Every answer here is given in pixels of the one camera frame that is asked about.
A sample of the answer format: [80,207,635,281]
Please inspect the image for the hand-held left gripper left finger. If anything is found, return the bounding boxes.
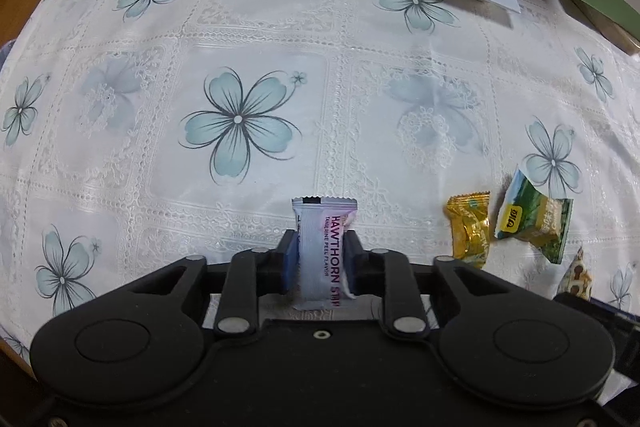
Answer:
[117,229,302,339]

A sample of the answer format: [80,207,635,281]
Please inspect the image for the brown patterned snack packet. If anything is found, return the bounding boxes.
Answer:
[554,246,594,303]

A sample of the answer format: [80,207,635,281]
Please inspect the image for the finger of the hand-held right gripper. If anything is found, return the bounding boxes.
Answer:
[553,294,640,338]

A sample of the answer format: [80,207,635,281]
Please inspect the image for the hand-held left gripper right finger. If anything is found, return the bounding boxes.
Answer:
[346,229,508,341]

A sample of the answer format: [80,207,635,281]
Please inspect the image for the white pink snack packet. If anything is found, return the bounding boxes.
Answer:
[291,195,359,312]

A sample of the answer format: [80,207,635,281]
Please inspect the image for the green yellow snack packet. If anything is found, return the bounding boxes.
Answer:
[493,166,575,264]

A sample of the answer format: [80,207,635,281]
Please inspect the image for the white floral tablecloth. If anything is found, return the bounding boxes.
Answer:
[0,0,640,360]

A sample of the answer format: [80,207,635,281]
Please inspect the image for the gold yellow candy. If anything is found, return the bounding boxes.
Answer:
[445,190,492,271]

